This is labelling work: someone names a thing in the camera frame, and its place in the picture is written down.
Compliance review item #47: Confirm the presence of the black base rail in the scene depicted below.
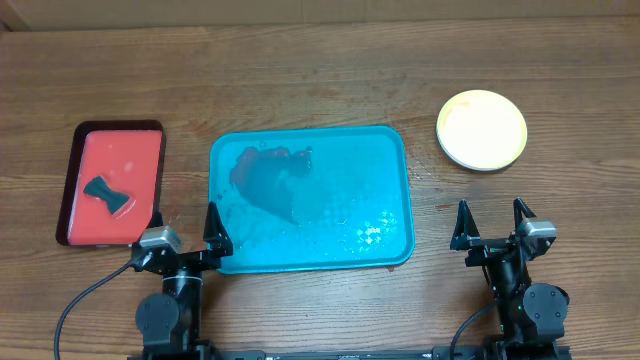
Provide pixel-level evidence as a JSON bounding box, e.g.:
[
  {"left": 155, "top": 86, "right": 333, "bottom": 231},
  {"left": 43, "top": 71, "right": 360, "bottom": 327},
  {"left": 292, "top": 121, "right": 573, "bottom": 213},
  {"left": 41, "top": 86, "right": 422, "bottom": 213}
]
[{"left": 127, "top": 345, "right": 572, "bottom": 360}]

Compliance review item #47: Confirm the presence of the red water tray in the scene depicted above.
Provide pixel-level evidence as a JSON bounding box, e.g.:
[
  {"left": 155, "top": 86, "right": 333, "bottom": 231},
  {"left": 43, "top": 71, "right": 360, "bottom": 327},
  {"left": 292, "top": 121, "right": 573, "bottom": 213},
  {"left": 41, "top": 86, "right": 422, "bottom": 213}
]
[{"left": 55, "top": 120, "right": 166, "bottom": 247}]

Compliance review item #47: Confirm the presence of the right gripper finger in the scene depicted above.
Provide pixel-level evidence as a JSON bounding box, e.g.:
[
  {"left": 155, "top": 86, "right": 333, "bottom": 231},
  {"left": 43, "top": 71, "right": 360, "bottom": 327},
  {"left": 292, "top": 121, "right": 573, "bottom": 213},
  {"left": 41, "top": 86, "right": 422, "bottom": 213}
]
[
  {"left": 450, "top": 200, "right": 480, "bottom": 251},
  {"left": 513, "top": 197, "right": 535, "bottom": 225}
]

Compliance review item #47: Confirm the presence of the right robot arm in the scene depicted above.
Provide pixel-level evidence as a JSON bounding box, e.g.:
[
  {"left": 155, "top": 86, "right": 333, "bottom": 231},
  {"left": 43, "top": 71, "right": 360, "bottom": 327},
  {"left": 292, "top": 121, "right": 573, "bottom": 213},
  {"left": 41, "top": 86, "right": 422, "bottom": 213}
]
[{"left": 447, "top": 197, "right": 571, "bottom": 360}]

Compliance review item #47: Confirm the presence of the yellow-green plate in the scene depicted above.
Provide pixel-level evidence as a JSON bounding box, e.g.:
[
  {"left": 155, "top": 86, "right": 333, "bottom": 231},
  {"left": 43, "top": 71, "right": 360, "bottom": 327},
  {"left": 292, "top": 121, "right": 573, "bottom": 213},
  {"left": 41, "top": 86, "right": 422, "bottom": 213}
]
[{"left": 436, "top": 90, "right": 528, "bottom": 139}]

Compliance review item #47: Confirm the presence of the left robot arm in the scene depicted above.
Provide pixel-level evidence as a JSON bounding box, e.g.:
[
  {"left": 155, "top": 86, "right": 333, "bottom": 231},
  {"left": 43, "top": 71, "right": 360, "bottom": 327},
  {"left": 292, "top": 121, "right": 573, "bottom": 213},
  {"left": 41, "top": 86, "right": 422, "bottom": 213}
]
[{"left": 131, "top": 202, "right": 233, "bottom": 360}]

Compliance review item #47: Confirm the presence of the white plate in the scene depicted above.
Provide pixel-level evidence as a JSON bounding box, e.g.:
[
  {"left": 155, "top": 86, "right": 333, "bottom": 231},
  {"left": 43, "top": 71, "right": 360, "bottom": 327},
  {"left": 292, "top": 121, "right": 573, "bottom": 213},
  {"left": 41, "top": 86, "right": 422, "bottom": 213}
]
[{"left": 438, "top": 132, "right": 527, "bottom": 171}]

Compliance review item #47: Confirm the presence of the teal plastic tray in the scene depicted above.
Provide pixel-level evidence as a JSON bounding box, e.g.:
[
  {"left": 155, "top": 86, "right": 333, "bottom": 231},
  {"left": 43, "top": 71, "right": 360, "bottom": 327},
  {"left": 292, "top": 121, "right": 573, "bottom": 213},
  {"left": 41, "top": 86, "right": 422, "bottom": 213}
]
[{"left": 208, "top": 125, "right": 416, "bottom": 275}]

